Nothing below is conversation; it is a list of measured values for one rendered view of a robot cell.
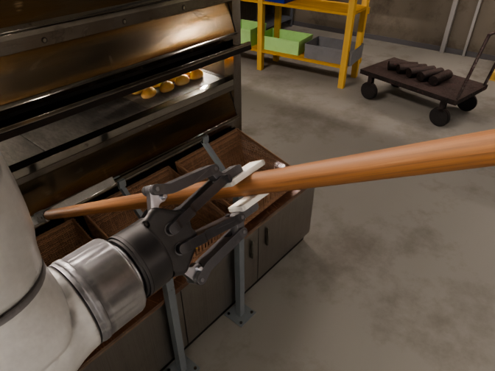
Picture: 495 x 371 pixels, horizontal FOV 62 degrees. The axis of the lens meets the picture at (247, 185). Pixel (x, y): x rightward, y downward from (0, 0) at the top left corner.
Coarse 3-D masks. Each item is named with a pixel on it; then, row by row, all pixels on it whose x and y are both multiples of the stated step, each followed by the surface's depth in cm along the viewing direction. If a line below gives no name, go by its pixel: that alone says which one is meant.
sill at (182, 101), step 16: (224, 80) 251; (192, 96) 231; (144, 112) 214; (160, 112) 217; (112, 128) 200; (128, 128) 205; (64, 144) 187; (80, 144) 188; (32, 160) 175; (48, 160) 178; (16, 176) 170
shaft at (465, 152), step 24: (408, 144) 38; (432, 144) 36; (456, 144) 34; (480, 144) 33; (288, 168) 49; (312, 168) 46; (336, 168) 43; (360, 168) 41; (384, 168) 39; (408, 168) 37; (432, 168) 36; (456, 168) 35; (192, 192) 63; (240, 192) 55; (264, 192) 53; (48, 216) 120; (72, 216) 107
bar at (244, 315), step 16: (192, 144) 190; (208, 144) 197; (160, 160) 178; (128, 176) 168; (128, 192) 167; (240, 256) 220; (240, 272) 227; (240, 288) 235; (176, 304) 190; (240, 304) 243; (176, 320) 195; (240, 320) 248; (176, 336) 201; (176, 352) 209; (176, 368) 223; (192, 368) 223
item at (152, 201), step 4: (148, 188) 45; (148, 192) 45; (148, 196) 45; (152, 196) 45; (156, 196) 46; (160, 196) 46; (164, 196) 45; (148, 200) 45; (152, 200) 45; (156, 200) 46; (160, 200) 46; (164, 200) 46; (148, 204) 45; (152, 204) 45; (156, 204) 45; (148, 208) 45
